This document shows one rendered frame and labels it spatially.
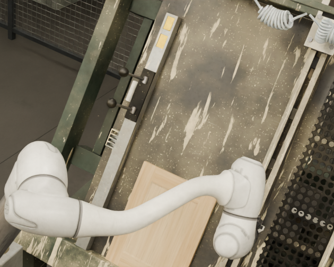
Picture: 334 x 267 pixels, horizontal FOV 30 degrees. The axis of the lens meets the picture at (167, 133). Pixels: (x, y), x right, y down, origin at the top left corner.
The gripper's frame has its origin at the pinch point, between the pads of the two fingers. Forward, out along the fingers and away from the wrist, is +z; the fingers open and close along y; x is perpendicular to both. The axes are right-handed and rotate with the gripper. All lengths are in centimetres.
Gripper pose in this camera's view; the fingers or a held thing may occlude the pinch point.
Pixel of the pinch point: (257, 227)
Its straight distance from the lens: 212.9
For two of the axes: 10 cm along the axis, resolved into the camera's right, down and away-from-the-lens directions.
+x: -8.6, -3.9, 3.4
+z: 3.5, 0.3, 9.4
